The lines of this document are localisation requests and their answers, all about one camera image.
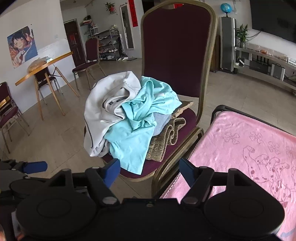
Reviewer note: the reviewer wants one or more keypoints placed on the maroon banquet chair gold frame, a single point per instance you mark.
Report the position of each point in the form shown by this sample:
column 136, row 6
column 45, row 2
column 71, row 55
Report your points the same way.
column 91, row 49
column 175, row 46
column 8, row 109
column 44, row 78

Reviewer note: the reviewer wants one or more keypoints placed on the hanging potted plant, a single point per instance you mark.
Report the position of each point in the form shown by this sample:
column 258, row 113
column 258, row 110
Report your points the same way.
column 110, row 7

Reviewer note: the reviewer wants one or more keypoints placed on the white tv stand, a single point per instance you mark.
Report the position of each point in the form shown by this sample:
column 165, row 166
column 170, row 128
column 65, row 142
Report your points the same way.
column 259, row 52

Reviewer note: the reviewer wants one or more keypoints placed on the white framed mirror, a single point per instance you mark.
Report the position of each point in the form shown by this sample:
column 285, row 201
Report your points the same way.
column 127, row 25

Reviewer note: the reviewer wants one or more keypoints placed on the off-white jacket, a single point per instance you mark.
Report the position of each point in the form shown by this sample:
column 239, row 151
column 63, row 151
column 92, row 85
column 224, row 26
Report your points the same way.
column 101, row 102

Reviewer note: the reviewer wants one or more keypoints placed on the green bamboo plant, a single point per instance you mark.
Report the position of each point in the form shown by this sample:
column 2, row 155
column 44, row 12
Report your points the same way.
column 242, row 32

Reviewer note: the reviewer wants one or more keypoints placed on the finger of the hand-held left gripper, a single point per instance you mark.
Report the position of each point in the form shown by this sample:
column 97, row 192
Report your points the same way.
column 34, row 167

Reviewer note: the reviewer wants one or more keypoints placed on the wall poster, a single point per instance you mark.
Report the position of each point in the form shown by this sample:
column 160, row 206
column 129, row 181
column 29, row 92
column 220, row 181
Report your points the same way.
column 22, row 46

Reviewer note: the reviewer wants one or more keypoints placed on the silver tower speaker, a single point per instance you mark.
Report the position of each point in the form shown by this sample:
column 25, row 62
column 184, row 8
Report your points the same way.
column 227, row 44

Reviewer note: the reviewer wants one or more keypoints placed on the teal t-shirt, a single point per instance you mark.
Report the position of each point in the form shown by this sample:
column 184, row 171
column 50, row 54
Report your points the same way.
column 129, row 143

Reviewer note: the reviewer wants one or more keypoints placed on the black bed frame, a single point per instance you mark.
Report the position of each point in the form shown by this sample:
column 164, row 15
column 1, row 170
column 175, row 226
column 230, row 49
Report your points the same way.
column 216, row 110

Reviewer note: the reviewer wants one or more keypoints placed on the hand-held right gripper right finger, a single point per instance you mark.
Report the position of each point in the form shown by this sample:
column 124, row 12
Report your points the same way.
column 186, row 172

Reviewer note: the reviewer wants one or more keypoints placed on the blue globe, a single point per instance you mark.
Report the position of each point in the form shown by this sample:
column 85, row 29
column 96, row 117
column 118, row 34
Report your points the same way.
column 226, row 8

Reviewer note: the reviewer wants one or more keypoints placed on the wooden table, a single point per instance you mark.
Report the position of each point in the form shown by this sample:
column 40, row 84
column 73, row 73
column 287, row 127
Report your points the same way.
column 34, row 73

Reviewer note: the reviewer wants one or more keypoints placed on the black television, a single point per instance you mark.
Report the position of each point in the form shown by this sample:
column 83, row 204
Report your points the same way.
column 272, row 16

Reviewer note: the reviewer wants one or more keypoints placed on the metal shoe rack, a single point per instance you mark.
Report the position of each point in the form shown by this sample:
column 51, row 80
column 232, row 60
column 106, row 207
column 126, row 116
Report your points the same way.
column 108, row 44

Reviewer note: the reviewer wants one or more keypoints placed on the beige knit sweater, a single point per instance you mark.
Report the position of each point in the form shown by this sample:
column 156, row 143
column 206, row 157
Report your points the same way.
column 159, row 146

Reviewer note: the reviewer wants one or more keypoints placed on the pink printed blanket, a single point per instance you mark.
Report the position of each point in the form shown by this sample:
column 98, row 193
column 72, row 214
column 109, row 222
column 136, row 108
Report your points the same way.
column 231, row 150

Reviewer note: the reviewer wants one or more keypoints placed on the light blue garment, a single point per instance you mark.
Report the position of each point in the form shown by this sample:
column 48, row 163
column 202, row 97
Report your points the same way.
column 161, row 120

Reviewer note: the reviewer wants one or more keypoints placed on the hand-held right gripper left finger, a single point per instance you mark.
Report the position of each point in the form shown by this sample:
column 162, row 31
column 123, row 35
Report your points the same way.
column 112, row 172

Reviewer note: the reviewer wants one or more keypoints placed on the clear plastic bag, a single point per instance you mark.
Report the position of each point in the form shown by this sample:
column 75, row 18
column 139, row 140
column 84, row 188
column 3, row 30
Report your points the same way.
column 38, row 64

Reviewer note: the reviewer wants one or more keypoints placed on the red wall banner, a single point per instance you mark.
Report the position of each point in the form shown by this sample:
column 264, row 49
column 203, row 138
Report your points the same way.
column 133, row 14

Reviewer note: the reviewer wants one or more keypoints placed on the dark brown door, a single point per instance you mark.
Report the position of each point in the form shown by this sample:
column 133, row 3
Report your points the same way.
column 74, row 41

